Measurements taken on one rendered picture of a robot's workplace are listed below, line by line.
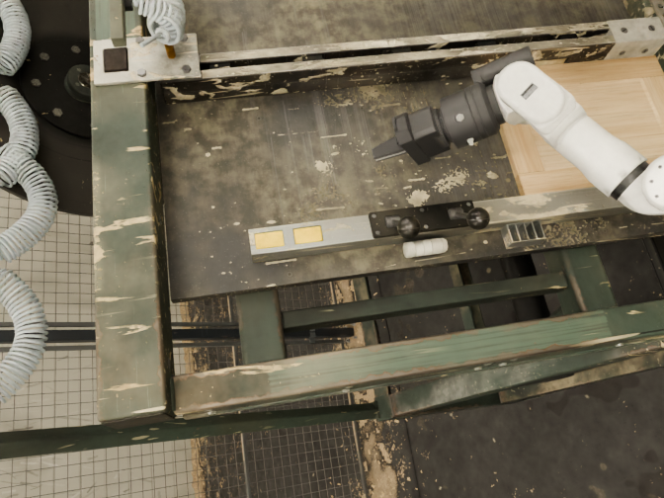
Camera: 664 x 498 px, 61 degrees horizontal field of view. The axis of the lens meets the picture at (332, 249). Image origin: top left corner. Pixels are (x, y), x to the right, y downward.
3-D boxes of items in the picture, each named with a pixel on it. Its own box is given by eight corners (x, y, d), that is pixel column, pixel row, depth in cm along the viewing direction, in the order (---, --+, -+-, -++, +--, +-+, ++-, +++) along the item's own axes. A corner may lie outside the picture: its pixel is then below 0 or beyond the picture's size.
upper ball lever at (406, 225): (401, 230, 104) (424, 238, 90) (381, 232, 103) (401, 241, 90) (399, 209, 103) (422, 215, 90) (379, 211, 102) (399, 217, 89)
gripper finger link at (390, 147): (372, 147, 99) (404, 133, 96) (375, 163, 98) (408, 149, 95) (368, 143, 98) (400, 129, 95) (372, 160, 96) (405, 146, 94)
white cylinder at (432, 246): (404, 260, 105) (445, 255, 106) (408, 254, 102) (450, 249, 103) (401, 245, 106) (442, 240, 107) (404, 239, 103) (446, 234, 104)
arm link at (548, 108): (495, 103, 93) (557, 155, 88) (485, 85, 85) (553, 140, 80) (525, 72, 91) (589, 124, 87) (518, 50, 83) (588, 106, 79)
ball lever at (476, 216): (463, 222, 105) (494, 229, 92) (444, 224, 105) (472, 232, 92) (461, 202, 105) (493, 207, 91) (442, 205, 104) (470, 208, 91)
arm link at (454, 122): (398, 153, 89) (471, 123, 84) (386, 103, 92) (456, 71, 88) (425, 180, 99) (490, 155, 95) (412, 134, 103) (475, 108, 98)
